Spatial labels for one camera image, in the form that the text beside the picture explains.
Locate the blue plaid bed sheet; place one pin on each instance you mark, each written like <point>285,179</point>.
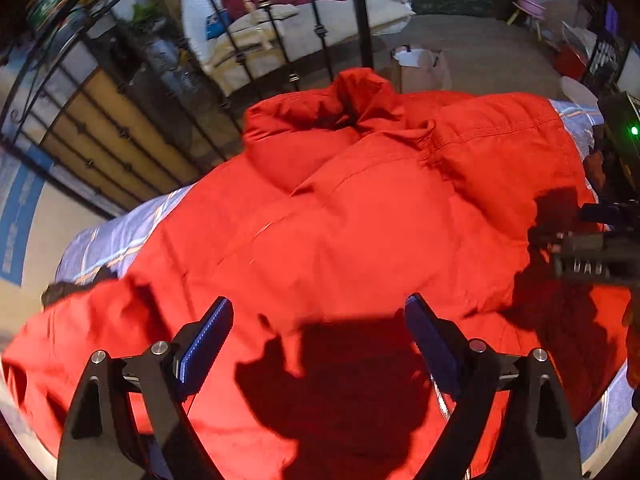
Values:
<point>115,244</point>

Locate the blue white wall poster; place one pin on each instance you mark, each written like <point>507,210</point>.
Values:
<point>20,189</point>

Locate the white bed with bedding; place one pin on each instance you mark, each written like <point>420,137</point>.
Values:
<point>235,40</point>

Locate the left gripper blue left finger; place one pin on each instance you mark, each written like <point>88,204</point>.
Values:
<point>198,344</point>

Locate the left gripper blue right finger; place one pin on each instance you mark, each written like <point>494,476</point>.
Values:
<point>443,346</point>

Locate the brown paper shopping bag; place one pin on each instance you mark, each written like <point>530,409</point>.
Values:
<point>414,69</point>

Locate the black quilted folded jacket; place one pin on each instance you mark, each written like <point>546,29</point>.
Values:
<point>58,291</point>

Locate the black iron railing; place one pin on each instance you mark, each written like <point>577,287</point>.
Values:
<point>105,100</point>

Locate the red puffer jacket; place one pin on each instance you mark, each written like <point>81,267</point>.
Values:
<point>325,269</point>

